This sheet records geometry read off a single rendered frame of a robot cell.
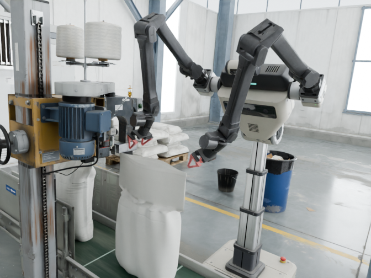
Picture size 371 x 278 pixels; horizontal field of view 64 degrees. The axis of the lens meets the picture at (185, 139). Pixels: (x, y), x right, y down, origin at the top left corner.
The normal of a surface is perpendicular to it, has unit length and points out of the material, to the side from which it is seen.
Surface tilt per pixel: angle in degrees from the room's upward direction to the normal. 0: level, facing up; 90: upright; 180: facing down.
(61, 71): 90
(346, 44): 90
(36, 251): 90
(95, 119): 90
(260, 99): 40
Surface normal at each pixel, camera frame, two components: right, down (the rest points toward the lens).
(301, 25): -0.59, 0.12
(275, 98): -0.32, -0.67
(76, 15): 0.80, 0.18
